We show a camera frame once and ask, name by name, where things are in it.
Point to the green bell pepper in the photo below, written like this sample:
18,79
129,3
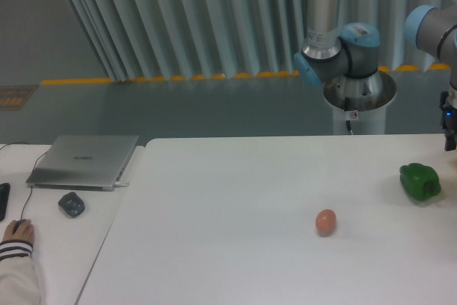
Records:
419,181

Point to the grey pleated curtain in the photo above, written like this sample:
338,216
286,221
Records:
187,38

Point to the black keyboard edge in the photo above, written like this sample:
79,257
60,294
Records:
4,199

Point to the silver closed laptop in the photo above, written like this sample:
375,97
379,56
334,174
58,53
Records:
90,162

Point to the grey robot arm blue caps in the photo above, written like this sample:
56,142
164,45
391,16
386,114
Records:
345,62

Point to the black computer mouse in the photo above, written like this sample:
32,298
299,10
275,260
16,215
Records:
20,225

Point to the striped cuff sleeve forearm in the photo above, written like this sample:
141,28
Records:
19,282

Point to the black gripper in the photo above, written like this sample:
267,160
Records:
448,121

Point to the brown egg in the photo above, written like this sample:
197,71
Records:
326,221

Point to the person's hand on mouse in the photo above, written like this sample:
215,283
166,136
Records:
27,235

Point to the black power adapter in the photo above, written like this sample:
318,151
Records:
72,204

